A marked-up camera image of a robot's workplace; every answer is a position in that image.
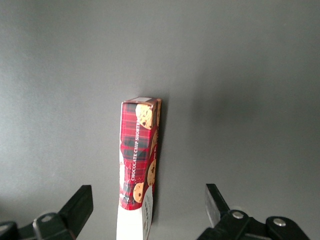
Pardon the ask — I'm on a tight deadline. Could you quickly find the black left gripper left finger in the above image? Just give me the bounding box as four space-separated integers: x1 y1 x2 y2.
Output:
0 184 95 240

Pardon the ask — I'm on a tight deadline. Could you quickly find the red tartan cookie box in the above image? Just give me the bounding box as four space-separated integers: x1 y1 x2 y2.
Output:
115 96 163 240

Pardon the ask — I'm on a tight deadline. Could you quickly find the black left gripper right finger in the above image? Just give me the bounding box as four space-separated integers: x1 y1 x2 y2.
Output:
197 183 311 240

